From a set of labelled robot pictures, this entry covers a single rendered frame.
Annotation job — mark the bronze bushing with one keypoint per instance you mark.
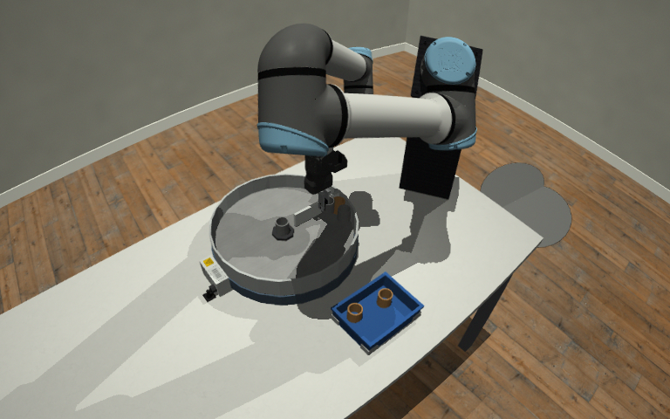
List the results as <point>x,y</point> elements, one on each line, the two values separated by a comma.
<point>338,201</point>
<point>354,307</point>
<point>384,293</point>

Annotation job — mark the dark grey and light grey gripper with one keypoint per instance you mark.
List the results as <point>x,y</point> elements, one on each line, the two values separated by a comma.
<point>319,174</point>

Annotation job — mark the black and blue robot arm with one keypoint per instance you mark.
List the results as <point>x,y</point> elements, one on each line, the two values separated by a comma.
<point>299,114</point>

